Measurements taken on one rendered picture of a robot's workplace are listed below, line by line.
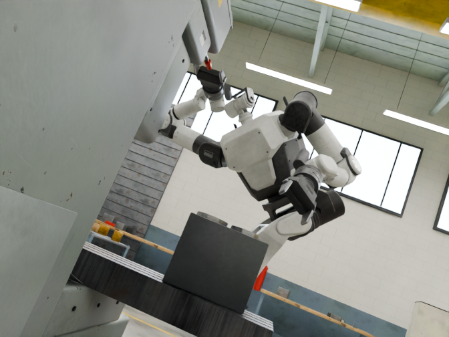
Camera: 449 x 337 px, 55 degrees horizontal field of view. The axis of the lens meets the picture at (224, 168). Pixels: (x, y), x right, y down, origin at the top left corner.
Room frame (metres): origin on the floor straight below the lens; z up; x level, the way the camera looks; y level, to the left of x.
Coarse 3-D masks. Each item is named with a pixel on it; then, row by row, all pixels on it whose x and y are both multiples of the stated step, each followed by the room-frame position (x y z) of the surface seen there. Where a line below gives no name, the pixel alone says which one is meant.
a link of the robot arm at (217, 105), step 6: (228, 84) 1.68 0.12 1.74; (228, 90) 1.68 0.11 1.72; (222, 96) 1.69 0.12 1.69; (228, 96) 1.73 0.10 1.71; (210, 102) 1.73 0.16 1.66; (216, 102) 1.72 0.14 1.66; (222, 102) 1.72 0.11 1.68; (210, 108) 1.74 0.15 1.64; (216, 108) 1.73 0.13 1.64; (222, 108) 1.74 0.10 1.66
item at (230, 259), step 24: (192, 216) 1.11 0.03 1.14; (192, 240) 1.11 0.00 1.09; (216, 240) 1.11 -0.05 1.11; (240, 240) 1.11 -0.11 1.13; (192, 264) 1.11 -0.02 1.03; (216, 264) 1.11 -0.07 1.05; (240, 264) 1.11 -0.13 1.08; (192, 288) 1.11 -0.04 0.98; (216, 288) 1.11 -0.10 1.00; (240, 288) 1.11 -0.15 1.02; (240, 312) 1.11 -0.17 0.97
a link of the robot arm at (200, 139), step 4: (200, 136) 1.79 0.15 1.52; (204, 136) 1.79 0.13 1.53; (196, 140) 1.78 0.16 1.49; (200, 140) 1.78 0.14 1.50; (204, 140) 1.77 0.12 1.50; (208, 140) 1.77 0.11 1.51; (212, 140) 1.78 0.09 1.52; (192, 144) 1.79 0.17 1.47; (196, 144) 1.78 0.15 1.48; (200, 144) 1.77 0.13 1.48; (192, 148) 1.80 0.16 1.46; (196, 148) 1.79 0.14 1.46; (196, 152) 1.81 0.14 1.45
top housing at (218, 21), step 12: (204, 0) 1.13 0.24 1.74; (216, 0) 1.20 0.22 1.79; (228, 0) 1.29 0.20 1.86; (204, 12) 1.19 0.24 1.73; (216, 12) 1.24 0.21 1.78; (228, 12) 1.34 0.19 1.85; (216, 24) 1.29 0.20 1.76; (228, 24) 1.39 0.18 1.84; (216, 36) 1.34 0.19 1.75; (216, 48) 1.40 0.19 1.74
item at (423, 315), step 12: (420, 312) 6.06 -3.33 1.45; (432, 312) 6.01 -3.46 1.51; (444, 312) 5.96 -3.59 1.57; (420, 324) 6.04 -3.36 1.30; (432, 324) 5.99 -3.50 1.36; (444, 324) 5.94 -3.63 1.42; (408, 336) 6.26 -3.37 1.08; (420, 336) 6.03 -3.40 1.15; (432, 336) 5.98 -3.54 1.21; (444, 336) 5.93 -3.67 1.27
